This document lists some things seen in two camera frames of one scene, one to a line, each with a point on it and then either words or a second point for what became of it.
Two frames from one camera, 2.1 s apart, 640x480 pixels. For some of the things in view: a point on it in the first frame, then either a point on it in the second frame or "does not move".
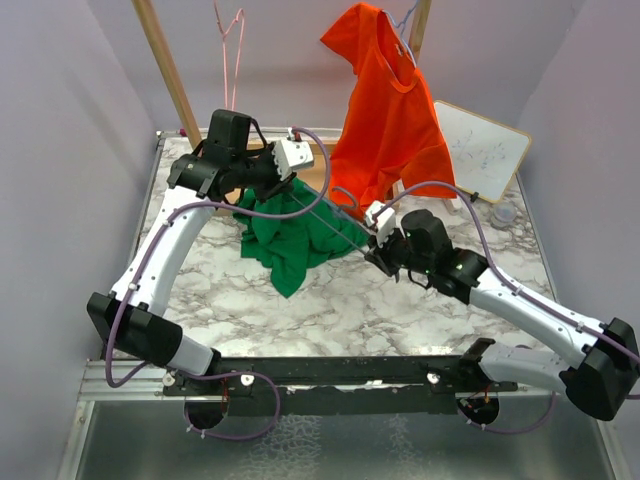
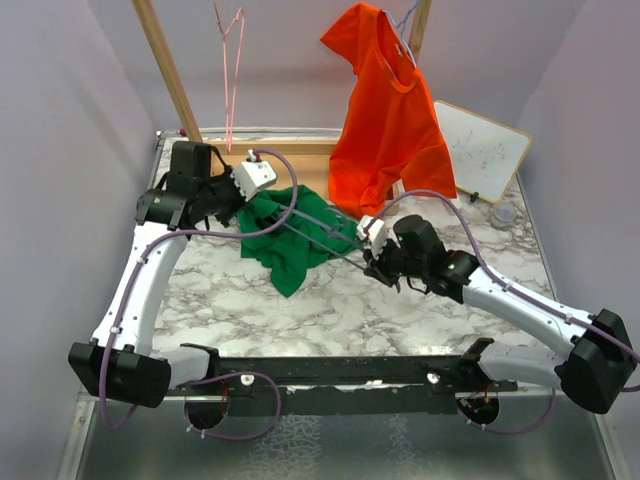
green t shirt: (291, 248) does not move
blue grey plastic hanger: (338, 205) to (322, 243)
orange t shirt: (390, 137) does not move
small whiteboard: (485, 151) does not move
